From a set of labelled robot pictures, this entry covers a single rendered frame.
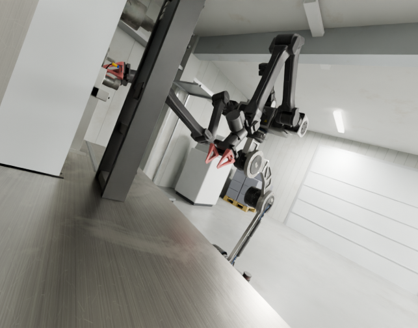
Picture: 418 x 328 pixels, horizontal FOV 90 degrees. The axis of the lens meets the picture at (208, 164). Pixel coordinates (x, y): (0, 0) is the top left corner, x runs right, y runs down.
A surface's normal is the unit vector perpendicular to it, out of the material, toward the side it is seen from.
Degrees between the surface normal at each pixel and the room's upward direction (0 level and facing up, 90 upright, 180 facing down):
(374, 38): 90
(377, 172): 90
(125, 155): 90
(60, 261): 0
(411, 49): 90
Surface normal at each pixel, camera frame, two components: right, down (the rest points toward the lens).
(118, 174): 0.52, 0.26
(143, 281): 0.39, -0.92
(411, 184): -0.58, -0.21
